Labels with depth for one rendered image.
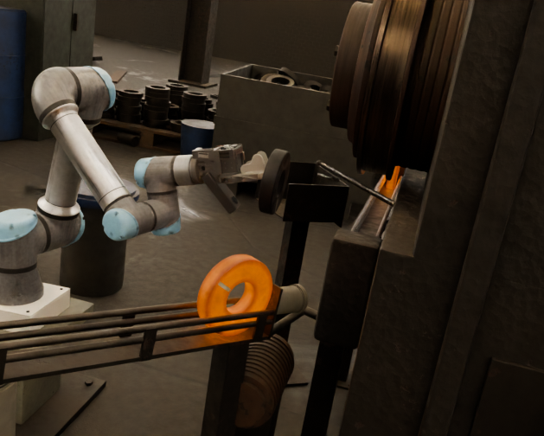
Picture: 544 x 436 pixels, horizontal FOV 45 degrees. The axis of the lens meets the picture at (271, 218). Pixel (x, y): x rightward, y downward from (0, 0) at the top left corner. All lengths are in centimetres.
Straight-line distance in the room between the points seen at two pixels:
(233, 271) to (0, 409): 48
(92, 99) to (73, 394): 90
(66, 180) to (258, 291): 80
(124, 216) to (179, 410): 80
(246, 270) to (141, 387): 108
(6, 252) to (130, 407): 62
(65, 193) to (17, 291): 29
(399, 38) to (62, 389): 144
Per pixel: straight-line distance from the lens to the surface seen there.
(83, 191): 262
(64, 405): 211
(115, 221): 155
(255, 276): 124
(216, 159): 158
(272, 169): 151
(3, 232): 186
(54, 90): 169
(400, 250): 114
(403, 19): 136
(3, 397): 132
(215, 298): 120
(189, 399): 220
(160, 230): 166
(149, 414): 212
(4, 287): 191
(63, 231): 195
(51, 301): 193
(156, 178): 164
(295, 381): 235
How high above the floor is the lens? 125
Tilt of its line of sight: 19 degrees down
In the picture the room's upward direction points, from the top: 9 degrees clockwise
